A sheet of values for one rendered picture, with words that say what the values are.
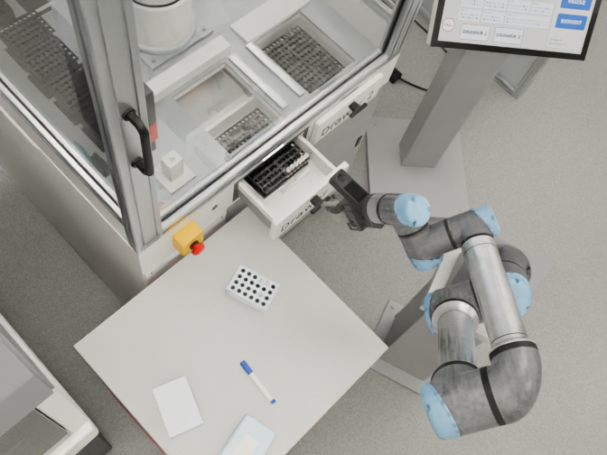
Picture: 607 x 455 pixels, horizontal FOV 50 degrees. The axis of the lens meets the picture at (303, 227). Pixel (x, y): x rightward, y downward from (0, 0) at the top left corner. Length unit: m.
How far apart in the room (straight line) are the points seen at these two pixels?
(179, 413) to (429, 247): 0.74
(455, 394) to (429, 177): 1.77
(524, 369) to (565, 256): 1.83
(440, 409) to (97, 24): 0.91
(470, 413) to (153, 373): 0.84
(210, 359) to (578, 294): 1.82
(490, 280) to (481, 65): 1.16
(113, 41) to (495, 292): 0.88
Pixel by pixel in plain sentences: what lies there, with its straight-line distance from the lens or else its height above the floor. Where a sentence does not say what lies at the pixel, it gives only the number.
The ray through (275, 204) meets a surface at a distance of 1.86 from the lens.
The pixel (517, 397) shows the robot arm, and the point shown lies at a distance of 1.32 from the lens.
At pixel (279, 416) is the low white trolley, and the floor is 0.76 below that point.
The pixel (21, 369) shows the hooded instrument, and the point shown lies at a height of 1.53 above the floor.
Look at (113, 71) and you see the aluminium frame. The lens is 1.06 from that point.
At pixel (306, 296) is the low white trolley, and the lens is 1.84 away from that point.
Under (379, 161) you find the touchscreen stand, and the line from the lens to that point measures 2.95.
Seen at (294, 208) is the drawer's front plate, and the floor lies 0.93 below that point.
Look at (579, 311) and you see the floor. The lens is 3.06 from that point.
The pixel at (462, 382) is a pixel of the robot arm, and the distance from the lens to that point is 1.34.
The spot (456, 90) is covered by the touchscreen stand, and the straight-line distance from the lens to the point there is 2.52.
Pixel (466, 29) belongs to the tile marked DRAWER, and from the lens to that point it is 2.16.
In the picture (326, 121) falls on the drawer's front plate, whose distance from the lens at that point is 1.93.
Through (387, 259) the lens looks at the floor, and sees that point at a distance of 2.79.
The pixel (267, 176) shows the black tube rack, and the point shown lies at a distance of 1.82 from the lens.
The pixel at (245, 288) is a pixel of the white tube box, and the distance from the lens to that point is 1.80.
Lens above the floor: 2.49
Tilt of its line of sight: 64 degrees down
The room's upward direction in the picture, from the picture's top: 19 degrees clockwise
